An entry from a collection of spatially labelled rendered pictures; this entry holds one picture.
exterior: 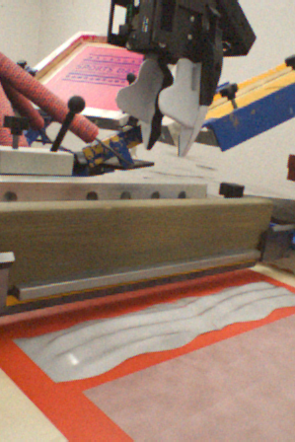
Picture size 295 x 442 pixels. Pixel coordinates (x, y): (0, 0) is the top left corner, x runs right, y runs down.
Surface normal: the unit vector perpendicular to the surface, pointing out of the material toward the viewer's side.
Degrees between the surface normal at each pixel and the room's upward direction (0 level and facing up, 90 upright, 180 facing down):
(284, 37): 90
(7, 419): 0
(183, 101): 82
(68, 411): 0
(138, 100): 98
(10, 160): 90
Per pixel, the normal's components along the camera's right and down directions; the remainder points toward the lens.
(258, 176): -0.74, 0.04
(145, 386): 0.13, -0.97
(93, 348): 0.55, -0.70
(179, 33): 0.66, 0.25
